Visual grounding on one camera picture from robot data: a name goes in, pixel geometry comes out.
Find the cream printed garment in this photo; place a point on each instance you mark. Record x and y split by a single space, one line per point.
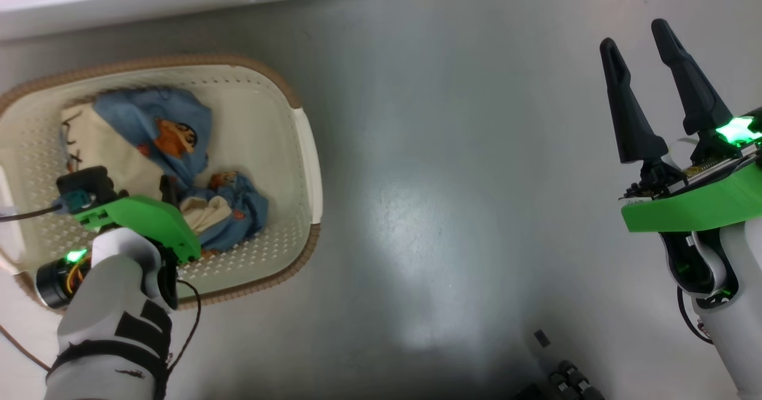
113 156

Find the blue bear print garment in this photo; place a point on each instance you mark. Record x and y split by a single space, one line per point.
149 111

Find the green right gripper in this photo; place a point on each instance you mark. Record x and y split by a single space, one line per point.
702 203

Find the white front-load washing machine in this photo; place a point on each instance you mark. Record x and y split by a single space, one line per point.
119 1

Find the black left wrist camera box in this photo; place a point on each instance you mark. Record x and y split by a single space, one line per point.
89 181

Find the teal left camera connector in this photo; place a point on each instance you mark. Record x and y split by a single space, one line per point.
74 201

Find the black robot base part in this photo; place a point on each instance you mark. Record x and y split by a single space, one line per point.
565 382

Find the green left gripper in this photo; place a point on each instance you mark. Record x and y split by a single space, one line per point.
149 221

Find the cream perforated laundry basket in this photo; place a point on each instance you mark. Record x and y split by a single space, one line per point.
268 150

